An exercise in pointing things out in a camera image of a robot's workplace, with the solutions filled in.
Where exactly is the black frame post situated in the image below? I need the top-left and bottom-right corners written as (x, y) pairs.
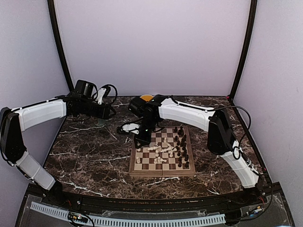
top-left (47, 0), bottom-right (74, 91)
top-left (229, 0), bottom-right (258, 100)

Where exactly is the black frame post left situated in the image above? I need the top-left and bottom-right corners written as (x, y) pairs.
top-left (47, 0), bottom-right (74, 91)

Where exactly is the yellow inside patterned mug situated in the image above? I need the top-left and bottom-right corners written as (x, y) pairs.
top-left (140, 95), bottom-right (153, 102)

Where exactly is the black frame post right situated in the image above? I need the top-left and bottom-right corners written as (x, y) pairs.
top-left (229, 0), bottom-right (258, 100)

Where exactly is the white chess bishop lying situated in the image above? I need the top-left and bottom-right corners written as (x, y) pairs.
top-left (147, 146), bottom-right (161, 151)

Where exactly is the white ceramic mug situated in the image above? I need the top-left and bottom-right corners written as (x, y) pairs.
top-left (96, 119), bottom-right (107, 126)

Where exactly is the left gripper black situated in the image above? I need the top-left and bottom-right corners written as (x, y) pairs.
top-left (81, 99), bottom-right (116, 120)

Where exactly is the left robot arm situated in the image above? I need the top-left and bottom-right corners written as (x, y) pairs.
top-left (0, 96), bottom-right (116, 206)

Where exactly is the wooden chess board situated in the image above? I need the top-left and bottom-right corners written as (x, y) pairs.
top-left (129, 126), bottom-right (196, 177)

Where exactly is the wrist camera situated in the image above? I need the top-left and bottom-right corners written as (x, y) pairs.
top-left (73, 80), bottom-right (97, 98)
top-left (128, 96), bottom-right (147, 117)

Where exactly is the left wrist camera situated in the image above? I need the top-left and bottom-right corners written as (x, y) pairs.
top-left (73, 80), bottom-right (97, 98)

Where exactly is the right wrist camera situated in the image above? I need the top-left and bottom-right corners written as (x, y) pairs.
top-left (128, 96), bottom-right (147, 117)

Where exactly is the white cable duct strip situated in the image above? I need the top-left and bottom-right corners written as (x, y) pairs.
top-left (29, 202), bottom-right (226, 227)

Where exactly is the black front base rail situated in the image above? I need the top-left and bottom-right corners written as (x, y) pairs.
top-left (23, 183), bottom-right (282, 213)

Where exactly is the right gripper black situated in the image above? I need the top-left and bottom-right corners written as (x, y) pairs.
top-left (134, 117), bottom-right (158, 148)

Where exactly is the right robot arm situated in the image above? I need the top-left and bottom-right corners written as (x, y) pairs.
top-left (128, 95), bottom-right (260, 205)

